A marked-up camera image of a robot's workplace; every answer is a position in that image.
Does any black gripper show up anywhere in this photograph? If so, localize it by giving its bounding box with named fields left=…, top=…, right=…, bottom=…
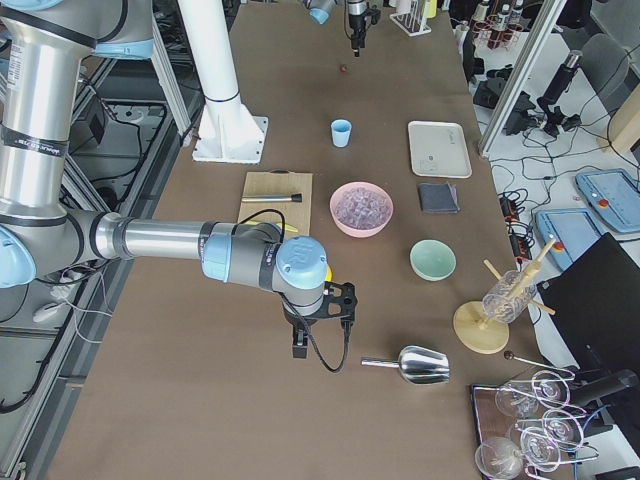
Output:
left=347, top=0, right=369, bottom=57
left=283, top=304, right=318, bottom=358

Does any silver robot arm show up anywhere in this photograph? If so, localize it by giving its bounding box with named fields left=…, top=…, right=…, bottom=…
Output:
left=1, top=1, right=329, bottom=358
left=301, top=0, right=380, bottom=57

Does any light blue plastic cup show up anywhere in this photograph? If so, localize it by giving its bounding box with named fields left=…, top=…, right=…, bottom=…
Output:
left=330, top=119, right=352, bottom=148

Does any metal ice scoop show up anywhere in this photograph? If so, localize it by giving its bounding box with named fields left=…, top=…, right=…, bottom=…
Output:
left=361, top=345, right=450, bottom=385

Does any pile of clear ice cubes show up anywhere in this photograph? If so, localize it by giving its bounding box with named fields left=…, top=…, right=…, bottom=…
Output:
left=333, top=187, right=392, bottom=230

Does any wooden cup stand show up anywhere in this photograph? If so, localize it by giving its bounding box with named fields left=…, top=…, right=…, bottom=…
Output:
left=453, top=237, right=556, bottom=354

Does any wooden cutting board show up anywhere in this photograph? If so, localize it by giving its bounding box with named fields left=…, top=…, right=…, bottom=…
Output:
left=238, top=172, right=313, bottom=237

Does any cream rabbit tray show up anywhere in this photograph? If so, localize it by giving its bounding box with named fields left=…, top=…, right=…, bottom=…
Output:
left=407, top=120, right=472, bottom=179

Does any steel muddler black tip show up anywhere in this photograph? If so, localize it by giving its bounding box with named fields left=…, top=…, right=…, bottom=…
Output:
left=241, top=193, right=303, bottom=203

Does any pink bowl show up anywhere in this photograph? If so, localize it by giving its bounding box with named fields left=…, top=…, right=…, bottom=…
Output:
left=329, top=181, right=394, bottom=238

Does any green bowl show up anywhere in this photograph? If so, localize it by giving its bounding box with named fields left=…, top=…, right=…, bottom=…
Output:
left=409, top=239, right=457, bottom=281

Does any grey folded cloth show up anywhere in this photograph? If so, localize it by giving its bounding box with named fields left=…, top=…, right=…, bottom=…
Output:
left=418, top=183, right=460, bottom=214

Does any clear glass on stand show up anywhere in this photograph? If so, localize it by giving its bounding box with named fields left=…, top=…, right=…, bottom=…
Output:
left=482, top=270, right=536, bottom=324

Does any wine glass rack tray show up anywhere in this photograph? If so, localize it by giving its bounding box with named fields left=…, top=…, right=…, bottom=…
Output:
left=470, top=368, right=599, bottom=479

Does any blue teach pendant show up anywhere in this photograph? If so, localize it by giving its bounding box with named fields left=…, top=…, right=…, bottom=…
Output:
left=534, top=208, right=605, bottom=271
left=575, top=169, right=639, bottom=233

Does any black monitor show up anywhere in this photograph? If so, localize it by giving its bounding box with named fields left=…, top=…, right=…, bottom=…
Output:
left=537, top=233, right=639, bottom=372

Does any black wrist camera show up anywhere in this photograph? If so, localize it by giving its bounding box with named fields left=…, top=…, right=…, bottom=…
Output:
left=315, top=281, right=358, bottom=332
left=365, top=4, right=381, bottom=25

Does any white wire cup rack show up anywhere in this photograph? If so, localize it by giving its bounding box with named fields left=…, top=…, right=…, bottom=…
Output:
left=390, top=0, right=433, bottom=37

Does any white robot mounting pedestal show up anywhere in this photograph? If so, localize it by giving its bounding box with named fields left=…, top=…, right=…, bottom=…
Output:
left=179, top=0, right=268, bottom=165

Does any aluminium frame post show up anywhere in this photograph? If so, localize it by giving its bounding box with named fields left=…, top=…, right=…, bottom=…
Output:
left=478, top=0, right=566, bottom=160

